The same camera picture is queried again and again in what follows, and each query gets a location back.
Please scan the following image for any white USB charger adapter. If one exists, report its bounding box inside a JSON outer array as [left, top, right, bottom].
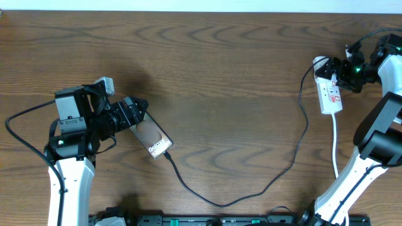
[[313, 56, 329, 83]]

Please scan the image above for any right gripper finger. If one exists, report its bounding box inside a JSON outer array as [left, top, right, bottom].
[[314, 64, 335, 81], [320, 57, 342, 71]]

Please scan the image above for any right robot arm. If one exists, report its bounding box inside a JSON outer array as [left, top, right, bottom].
[[296, 28, 401, 225]]

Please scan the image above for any white power strip cord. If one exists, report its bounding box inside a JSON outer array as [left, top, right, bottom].
[[331, 113, 350, 226]]

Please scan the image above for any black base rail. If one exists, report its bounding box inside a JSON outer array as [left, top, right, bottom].
[[89, 214, 371, 226]]

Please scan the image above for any white power strip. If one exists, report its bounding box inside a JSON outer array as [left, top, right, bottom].
[[315, 77, 343, 115]]

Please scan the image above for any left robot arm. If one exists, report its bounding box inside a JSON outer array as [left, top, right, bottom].
[[44, 80, 148, 225]]

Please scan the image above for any black charging cable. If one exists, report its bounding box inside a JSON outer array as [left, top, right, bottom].
[[163, 56, 330, 208]]

